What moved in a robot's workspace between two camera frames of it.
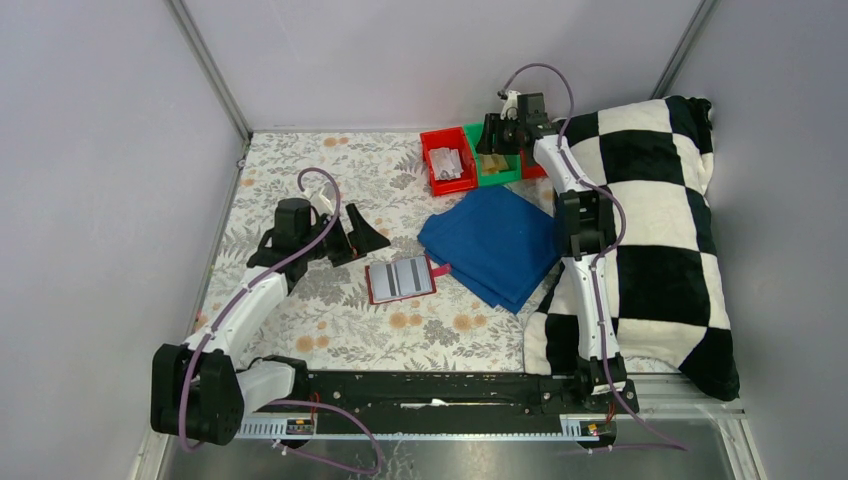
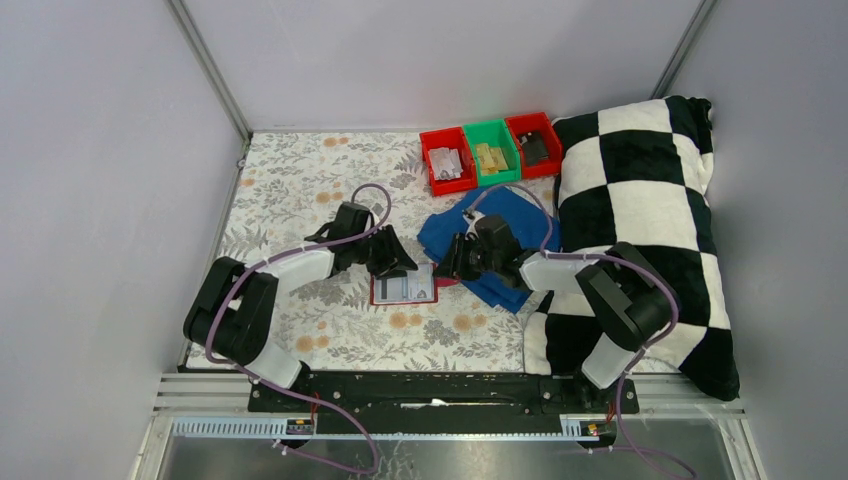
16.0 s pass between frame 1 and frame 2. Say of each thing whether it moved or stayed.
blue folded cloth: stayed
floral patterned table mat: stayed
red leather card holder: moved
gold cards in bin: stayed
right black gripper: moved
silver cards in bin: stayed
